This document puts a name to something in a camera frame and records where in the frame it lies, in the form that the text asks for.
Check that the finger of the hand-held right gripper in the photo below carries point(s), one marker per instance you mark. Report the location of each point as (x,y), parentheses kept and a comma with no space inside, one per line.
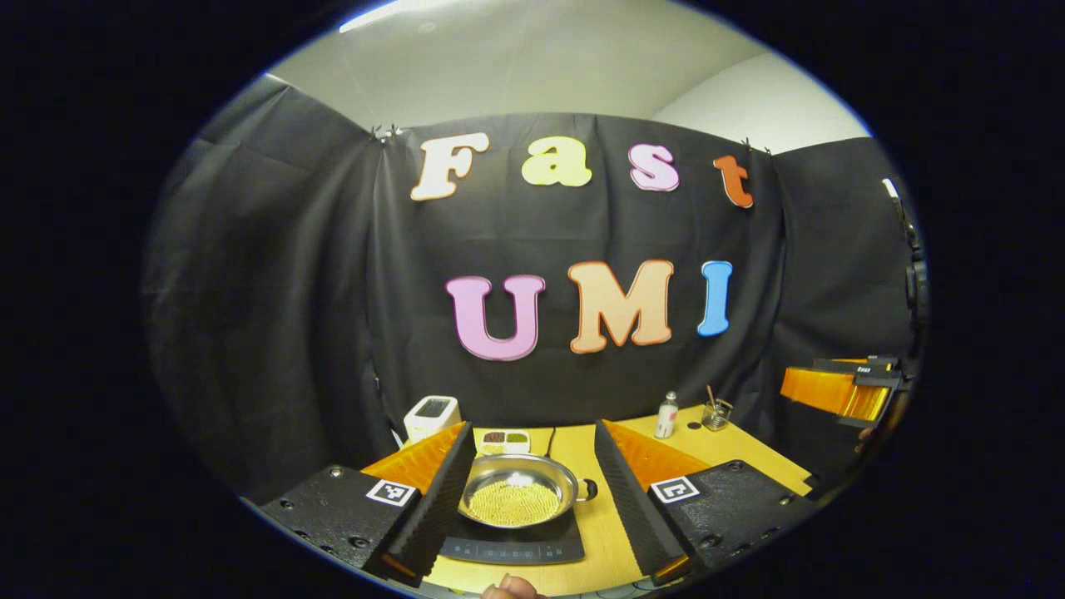
(865,364)
(832,393)

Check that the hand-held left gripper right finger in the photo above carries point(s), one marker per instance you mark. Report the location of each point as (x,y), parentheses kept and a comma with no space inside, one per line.
(628,499)

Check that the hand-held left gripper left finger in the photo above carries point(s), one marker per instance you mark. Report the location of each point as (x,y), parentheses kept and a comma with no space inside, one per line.
(441,499)

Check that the stainless steel pot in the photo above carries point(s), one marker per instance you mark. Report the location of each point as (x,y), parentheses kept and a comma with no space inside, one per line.
(516,478)

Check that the black induction cooktop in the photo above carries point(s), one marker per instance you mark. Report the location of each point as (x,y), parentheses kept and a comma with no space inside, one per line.
(507,547)

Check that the pile of yellow soybeans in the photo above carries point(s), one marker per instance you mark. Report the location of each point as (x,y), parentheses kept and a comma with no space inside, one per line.
(512,503)

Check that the white toaster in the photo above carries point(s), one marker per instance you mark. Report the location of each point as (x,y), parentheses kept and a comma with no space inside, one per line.
(431,416)

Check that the white divided bean dish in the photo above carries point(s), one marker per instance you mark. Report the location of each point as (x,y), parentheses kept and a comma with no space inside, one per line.
(505,441)

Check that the clear bottle with pink label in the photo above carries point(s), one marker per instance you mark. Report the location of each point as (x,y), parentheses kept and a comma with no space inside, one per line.
(666,420)

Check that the dark stand with white tip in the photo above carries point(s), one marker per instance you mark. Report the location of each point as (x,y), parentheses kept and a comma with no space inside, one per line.
(915,283)

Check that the glass utensil holder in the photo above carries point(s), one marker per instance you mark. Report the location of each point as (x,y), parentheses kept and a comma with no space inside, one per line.
(715,418)

